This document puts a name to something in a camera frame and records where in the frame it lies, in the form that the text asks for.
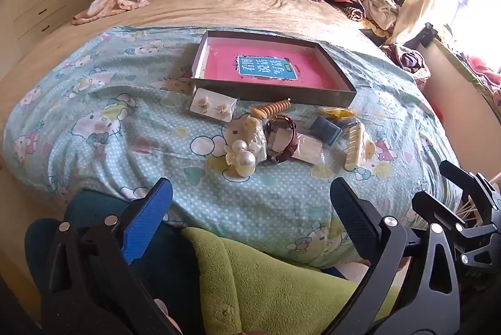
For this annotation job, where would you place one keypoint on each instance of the purple garment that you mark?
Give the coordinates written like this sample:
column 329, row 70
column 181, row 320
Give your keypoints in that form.
column 407, row 59

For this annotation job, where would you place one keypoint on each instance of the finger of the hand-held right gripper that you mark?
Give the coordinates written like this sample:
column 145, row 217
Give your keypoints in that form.
column 475, row 241
column 469, row 182

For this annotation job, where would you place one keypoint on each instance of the peach garment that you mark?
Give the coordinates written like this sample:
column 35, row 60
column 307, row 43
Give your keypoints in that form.
column 117, row 2

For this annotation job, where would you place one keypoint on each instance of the person's green fleece robe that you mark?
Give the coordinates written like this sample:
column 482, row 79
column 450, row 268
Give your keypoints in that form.
column 266, row 280

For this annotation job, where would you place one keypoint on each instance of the cream hair claw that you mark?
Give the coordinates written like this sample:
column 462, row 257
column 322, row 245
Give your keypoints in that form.
column 354, row 147

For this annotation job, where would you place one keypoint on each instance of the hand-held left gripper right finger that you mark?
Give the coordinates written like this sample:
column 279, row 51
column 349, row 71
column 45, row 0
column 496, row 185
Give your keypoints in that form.
column 354, row 217

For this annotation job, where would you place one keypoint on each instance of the cat print blanket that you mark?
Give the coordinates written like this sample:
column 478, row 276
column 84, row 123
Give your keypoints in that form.
column 129, row 147

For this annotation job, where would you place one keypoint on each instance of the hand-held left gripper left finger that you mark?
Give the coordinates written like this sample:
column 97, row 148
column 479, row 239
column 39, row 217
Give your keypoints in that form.
column 146, row 219

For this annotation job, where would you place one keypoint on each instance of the flower earring card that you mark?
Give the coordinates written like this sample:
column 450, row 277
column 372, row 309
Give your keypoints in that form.
column 213, row 103

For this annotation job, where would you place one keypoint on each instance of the dark hair clip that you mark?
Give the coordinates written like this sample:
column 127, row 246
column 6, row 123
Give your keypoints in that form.
column 352, row 123

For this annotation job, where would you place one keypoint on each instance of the beige bedspread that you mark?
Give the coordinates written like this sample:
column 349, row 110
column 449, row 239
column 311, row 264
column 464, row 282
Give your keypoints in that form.
column 219, row 8

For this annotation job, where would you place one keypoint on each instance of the grey cardboard box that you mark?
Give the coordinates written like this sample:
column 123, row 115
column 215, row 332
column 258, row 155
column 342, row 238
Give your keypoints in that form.
column 274, row 94

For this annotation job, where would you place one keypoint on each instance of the pink book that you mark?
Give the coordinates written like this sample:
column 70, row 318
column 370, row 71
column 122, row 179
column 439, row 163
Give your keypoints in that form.
column 270, row 65

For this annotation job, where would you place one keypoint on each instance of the clear plastic bag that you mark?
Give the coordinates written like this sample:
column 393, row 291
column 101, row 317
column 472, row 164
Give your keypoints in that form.
column 309, row 149

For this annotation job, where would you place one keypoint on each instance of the clear bangle bag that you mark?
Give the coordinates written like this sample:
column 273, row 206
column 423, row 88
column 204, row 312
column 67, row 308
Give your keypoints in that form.
column 336, row 114

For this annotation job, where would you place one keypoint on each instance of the pearl bow hair clip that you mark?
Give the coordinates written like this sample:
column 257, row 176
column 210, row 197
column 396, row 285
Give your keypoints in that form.
column 244, row 159

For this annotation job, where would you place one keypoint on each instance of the bundle of wooden sticks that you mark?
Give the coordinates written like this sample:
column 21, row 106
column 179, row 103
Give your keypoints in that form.
column 473, row 209

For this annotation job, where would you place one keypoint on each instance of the small blue box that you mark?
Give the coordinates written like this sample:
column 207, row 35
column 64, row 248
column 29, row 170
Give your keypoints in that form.
column 325, row 129

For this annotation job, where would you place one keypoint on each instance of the black clamp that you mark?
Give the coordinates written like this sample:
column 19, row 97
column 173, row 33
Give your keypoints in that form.
column 424, row 33

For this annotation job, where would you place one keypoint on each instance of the person's teal pants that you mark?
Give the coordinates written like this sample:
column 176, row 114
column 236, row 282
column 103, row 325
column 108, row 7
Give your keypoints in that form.
column 176, row 260

